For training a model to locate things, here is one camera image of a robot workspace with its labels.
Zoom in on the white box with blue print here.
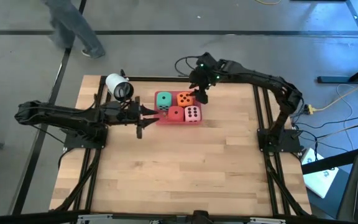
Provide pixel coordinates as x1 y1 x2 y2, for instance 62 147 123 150
301 147 339 199

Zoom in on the yellow hanging cable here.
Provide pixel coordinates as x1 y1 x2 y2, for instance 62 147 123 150
305 75 358 114

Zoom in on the black diagonal frame strut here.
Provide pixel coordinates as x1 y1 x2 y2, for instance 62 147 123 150
301 144 358 175

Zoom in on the pink translucent plastic bin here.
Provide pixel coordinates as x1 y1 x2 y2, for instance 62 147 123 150
154 90 203 126

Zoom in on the white floor cable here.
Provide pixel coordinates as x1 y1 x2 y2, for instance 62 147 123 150
336 83 358 131

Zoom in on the black floor cable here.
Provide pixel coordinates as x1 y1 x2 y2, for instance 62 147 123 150
296 110 358 150

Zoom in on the black camera rig crossbar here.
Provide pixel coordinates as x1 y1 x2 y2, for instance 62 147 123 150
0 210 358 224

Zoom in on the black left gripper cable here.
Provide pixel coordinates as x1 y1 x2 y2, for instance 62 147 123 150
116 87 131 103

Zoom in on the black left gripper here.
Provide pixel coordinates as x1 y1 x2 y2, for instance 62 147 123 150
99 95 161 140

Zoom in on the yellow floor cable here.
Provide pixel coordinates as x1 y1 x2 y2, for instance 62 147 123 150
255 0 282 6

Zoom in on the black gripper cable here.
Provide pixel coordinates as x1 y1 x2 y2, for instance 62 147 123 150
174 55 202 77
116 87 131 103

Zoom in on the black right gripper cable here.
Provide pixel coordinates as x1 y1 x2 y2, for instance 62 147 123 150
174 55 202 77

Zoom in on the person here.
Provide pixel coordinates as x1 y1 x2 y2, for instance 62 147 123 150
42 0 106 60

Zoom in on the large pink foam die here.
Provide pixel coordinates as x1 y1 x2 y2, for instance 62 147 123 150
184 105 202 123

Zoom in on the large teal foam die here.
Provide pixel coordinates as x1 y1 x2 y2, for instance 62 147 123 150
156 91 173 111

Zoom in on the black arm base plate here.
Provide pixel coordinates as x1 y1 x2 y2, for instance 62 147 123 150
257 127 303 153
63 124 108 149

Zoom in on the large red foam die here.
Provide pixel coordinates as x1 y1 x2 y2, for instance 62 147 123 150
168 106 185 123

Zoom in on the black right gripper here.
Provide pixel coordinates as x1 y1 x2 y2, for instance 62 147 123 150
188 52 223 105

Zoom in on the large orange foam die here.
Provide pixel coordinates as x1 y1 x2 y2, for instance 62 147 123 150
177 91 196 108

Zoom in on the black aluminium table frame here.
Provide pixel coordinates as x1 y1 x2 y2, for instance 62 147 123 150
50 68 312 218

